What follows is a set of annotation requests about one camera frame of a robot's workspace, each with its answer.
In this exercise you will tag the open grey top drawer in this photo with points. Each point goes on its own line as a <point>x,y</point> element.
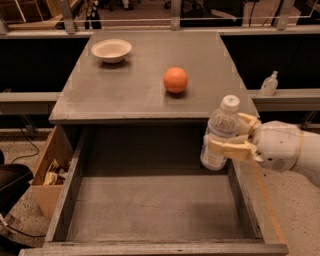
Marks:
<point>141,191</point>

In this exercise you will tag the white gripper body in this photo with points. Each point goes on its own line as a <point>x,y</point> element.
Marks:
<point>279,144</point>

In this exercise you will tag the white paper bowl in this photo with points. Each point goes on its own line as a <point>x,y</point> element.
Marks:
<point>111,51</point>

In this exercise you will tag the orange ball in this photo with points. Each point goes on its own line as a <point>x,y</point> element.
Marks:
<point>175,80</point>

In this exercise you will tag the clear plastic water bottle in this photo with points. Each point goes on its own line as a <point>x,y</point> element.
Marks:
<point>224,122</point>

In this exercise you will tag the cardboard box with scraps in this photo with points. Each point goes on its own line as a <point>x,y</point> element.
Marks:
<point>51,171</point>

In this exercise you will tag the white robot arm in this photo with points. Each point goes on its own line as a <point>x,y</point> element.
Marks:
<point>308,163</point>

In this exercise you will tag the small sanitizer pump bottle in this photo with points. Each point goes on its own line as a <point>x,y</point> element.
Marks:
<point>269,85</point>

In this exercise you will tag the grey cabinet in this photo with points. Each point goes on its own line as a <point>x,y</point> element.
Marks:
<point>202,55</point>

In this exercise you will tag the grey bench rail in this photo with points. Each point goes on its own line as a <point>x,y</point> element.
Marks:
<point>104,103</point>

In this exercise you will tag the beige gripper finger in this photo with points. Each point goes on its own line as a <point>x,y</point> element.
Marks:
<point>248,124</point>
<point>236,151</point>

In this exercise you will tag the black chair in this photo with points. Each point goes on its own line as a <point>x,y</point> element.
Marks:
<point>14,182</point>

